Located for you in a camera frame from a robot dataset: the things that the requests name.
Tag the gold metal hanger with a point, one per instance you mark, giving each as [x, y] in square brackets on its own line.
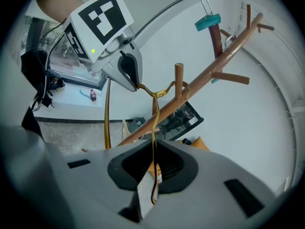
[107, 118]

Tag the brown wooden coat rack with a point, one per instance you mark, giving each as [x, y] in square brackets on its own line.
[202, 76]

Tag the black backpack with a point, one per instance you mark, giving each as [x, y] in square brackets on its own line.
[31, 70]

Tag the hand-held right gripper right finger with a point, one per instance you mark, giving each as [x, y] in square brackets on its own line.
[209, 175]

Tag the person's left forearm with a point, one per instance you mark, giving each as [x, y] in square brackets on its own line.
[54, 3]

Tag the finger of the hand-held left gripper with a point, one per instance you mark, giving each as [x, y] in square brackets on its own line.
[139, 63]
[114, 74]

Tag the window with dark frame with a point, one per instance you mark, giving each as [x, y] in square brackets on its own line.
[56, 58]

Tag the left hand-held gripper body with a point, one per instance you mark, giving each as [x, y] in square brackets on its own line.
[100, 20]

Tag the white window ledge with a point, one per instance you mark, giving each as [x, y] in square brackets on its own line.
[71, 108]

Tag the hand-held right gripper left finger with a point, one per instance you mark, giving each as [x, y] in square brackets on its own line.
[95, 187]

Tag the pink bottle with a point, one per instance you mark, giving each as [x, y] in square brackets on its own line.
[93, 95]

